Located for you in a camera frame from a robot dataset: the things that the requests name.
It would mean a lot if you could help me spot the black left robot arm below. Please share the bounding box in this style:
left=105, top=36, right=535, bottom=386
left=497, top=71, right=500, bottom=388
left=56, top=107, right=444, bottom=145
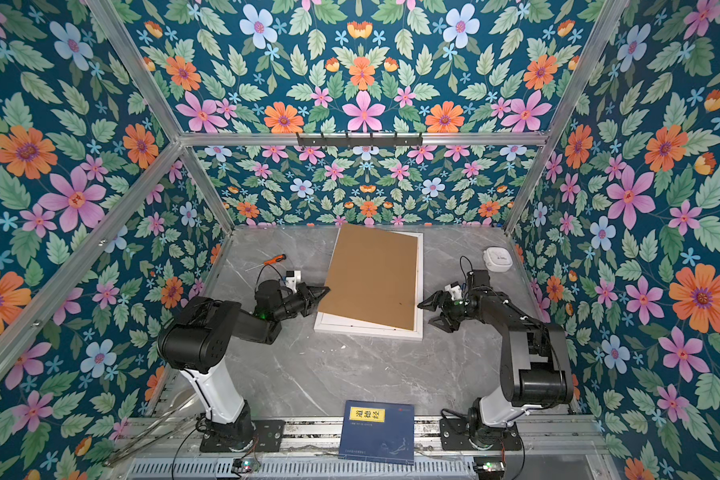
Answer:
left=157, top=280, right=330, bottom=447

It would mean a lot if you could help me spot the white round device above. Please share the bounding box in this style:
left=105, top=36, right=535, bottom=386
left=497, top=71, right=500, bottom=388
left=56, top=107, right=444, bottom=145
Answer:
left=483, top=246, right=514, bottom=273

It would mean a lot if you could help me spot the black hook rail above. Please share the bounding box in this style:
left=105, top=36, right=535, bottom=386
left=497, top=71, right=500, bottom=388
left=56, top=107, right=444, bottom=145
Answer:
left=296, top=133, right=424, bottom=148

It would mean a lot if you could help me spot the small circuit board right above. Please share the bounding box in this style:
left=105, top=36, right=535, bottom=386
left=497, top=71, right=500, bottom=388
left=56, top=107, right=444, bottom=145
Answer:
left=473, top=461, right=506, bottom=480

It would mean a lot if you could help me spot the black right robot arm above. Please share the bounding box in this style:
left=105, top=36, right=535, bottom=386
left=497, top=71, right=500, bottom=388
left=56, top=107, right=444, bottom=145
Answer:
left=417, top=270, right=574, bottom=439

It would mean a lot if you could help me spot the orange handled screwdriver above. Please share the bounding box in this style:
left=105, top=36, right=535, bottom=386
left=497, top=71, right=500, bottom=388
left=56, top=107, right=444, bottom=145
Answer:
left=248, top=254, right=287, bottom=271

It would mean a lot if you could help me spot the small circuit board left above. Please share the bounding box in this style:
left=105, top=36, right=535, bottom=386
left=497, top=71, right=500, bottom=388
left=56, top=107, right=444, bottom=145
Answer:
left=232, top=458, right=261, bottom=475

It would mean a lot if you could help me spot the small circuit board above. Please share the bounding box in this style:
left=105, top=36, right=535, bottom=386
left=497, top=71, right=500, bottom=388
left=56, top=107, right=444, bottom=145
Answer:
left=473, top=461, right=506, bottom=480
left=232, top=458, right=261, bottom=475

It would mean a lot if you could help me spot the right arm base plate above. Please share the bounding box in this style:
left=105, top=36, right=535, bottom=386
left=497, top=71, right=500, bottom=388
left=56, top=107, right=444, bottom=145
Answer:
left=439, top=411, right=524, bottom=452

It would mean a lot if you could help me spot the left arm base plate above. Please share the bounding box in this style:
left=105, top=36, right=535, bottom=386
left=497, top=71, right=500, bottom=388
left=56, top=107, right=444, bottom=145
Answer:
left=199, top=420, right=286, bottom=454

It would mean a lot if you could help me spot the brown frame backing board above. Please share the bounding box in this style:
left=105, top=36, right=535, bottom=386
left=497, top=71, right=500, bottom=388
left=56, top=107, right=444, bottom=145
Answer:
left=317, top=223, right=420, bottom=332

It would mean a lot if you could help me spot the blue booklet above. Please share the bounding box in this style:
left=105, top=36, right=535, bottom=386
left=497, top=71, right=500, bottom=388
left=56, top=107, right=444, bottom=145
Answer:
left=338, top=400, right=415, bottom=466

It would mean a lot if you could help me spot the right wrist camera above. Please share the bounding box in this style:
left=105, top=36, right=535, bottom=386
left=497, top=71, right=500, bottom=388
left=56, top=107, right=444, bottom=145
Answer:
left=444, top=282, right=463, bottom=302

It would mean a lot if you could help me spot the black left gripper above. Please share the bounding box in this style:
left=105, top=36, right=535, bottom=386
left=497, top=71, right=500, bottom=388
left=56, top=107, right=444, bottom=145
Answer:
left=270, top=284, right=327, bottom=324

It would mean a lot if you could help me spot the white picture frame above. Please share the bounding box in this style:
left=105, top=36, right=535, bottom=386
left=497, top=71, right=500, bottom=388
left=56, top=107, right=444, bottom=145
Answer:
left=313, top=230, right=425, bottom=341

